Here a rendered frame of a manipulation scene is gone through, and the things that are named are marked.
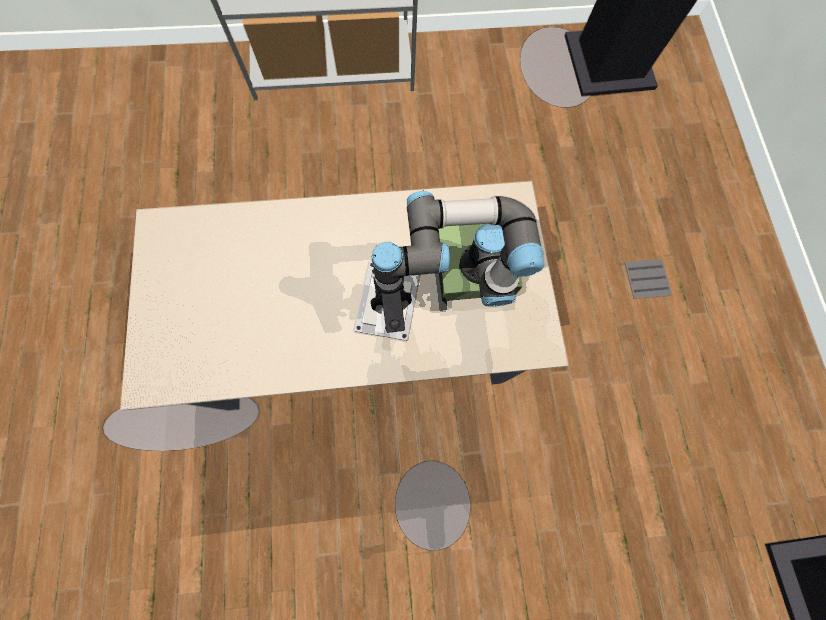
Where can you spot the grey tap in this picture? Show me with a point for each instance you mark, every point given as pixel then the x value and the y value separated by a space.
pixel 374 318

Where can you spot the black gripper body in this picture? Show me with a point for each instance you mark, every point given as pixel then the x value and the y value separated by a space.
pixel 378 293

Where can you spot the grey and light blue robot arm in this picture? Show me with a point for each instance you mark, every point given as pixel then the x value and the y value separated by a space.
pixel 522 250

